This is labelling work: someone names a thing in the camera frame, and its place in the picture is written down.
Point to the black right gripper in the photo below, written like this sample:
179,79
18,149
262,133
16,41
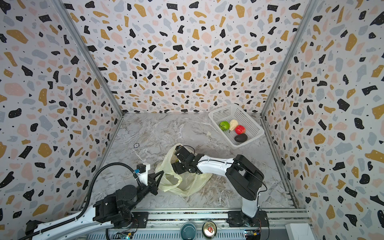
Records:
182,159

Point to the metal drink can top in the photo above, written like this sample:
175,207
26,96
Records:
209,230

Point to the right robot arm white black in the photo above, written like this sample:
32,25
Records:
243,175

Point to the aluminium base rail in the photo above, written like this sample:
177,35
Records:
165,224

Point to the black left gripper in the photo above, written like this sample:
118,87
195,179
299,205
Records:
153,183

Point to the white box corner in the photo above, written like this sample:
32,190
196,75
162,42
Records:
299,232

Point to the red apple fruit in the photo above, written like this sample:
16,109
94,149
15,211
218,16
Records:
240,130

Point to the dark avocado fruit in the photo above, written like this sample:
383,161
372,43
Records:
241,138

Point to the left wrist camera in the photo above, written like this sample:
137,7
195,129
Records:
143,171

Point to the teal round cup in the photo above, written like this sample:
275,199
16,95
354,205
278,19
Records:
188,232

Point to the left green circuit board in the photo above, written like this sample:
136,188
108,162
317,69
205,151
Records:
124,235

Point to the green circuit board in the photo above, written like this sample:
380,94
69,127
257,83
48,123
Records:
124,235
253,234

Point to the white plastic mesh basket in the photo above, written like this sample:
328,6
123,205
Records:
227,113

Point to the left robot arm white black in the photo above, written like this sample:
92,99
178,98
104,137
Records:
114,211

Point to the beige pear fruit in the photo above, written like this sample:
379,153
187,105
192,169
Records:
233,124

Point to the right green circuit board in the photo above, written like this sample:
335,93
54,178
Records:
253,234

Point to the yellow plastic bag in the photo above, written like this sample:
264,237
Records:
185,184

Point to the bright green round fruit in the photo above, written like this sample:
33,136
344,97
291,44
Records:
224,126

